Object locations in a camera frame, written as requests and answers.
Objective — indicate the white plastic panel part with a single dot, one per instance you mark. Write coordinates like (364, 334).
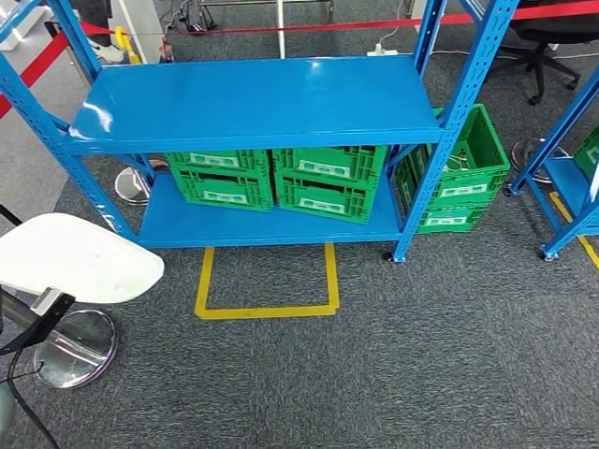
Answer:
(79, 260)

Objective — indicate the blue metal shelf rack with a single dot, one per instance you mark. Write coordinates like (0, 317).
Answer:
(257, 99)
(566, 183)

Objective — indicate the white power strip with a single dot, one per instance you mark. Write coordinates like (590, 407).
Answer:
(381, 51)

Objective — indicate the chrome stanchion base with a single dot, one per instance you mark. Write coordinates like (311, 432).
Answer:
(133, 186)
(524, 149)

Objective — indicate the black power adapter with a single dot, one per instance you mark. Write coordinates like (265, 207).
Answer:
(194, 23)

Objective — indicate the cup with red straw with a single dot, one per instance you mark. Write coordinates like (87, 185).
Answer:
(166, 52)

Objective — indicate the white panel desk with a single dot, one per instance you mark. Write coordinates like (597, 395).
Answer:
(140, 31)

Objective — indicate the yellow umbrella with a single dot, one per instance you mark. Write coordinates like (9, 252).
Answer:
(126, 46)

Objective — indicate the person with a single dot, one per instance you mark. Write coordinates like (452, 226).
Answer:
(107, 52)

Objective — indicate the chrome barrier stanchion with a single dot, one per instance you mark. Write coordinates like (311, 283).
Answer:
(79, 353)

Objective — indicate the black office chair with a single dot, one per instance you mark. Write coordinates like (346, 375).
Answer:
(538, 59)

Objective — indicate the black barrier stanchion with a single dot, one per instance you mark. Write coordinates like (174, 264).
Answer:
(9, 215)

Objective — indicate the red barrier belt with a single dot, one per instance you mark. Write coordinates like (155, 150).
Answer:
(552, 10)
(32, 71)

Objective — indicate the steel table frame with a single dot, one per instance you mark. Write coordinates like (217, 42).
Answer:
(330, 11)

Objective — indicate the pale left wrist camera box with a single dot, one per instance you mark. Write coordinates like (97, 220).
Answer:
(47, 302)

